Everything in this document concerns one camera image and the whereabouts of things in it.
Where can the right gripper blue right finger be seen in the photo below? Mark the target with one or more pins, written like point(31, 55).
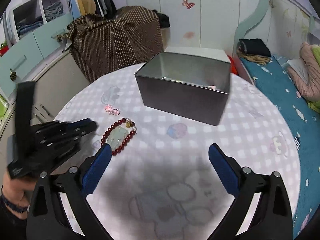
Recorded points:
point(226, 168)

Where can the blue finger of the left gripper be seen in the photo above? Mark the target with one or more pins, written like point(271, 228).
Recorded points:
point(82, 127)

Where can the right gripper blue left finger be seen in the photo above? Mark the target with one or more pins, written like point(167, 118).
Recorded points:
point(97, 165)

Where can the pale green jade pendant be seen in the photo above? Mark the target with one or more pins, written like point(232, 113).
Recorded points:
point(116, 137)

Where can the person left hand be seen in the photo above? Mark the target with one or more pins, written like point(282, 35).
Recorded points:
point(14, 189)

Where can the pink bear earring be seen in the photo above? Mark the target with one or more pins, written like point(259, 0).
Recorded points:
point(111, 110)

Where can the white lower cabinet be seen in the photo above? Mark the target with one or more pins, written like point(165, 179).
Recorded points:
point(58, 79)

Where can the green packet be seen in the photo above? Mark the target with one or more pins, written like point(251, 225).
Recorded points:
point(3, 107)

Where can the pink checkered tablecloth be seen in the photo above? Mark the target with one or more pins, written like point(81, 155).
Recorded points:
point(163, 186)

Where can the pine cone drawer ornament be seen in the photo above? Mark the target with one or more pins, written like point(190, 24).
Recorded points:
point(13, 76)

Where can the brown polka dot cloth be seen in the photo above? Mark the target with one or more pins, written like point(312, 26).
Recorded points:
point(101, 46)

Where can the grey metal tin box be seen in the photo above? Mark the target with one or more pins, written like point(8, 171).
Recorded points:
point(190, 86)

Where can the teal drawer unit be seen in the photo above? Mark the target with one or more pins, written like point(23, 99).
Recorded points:
point(31, 50)

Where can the folded jeans pile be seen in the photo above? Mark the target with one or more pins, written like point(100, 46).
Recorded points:
point(37, 20)

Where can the white low step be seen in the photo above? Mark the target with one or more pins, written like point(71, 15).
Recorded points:
point(216, 54)

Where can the folded dark clothes stack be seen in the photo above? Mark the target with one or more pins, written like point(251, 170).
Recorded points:
point(254, 50)

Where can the lilac shelf unit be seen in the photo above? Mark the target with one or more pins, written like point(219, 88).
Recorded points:
point(8, 21)

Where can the pink and green jacket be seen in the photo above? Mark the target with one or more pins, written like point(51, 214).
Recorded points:
point(304, 72)

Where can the teal bunk bed frame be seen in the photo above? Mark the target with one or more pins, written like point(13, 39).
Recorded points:
point(252, 20)

